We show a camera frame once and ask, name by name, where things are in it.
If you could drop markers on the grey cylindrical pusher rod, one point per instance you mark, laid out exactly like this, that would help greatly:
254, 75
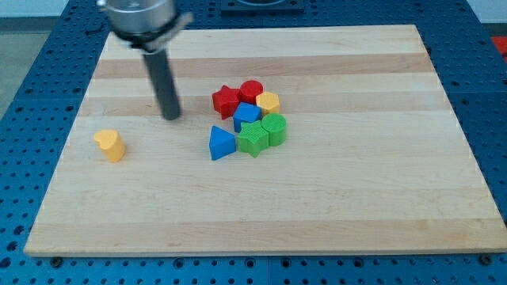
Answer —
158, 68

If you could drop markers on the yellow heart block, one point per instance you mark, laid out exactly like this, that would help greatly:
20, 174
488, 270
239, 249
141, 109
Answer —
111, 144

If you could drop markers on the red star block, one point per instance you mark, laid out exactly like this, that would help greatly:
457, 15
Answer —
225, 101

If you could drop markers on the red cylinder block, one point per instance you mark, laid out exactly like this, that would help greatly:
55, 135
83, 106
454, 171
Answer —
249, 90

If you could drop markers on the blue cube block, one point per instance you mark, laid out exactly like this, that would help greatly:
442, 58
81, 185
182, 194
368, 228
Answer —
245, 113

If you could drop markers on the blue triangle block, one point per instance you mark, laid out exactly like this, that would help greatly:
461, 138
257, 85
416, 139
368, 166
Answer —
221, 143

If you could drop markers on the yellow hexagon block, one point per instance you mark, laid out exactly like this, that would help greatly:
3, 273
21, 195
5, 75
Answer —
268, 103

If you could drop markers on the green star block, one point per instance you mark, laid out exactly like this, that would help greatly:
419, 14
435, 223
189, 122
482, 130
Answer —
252, 138

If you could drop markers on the green cylinder block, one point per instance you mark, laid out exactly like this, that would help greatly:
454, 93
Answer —
275, 124

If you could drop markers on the wooden board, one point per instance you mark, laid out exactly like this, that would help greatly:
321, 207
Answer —
375, 161

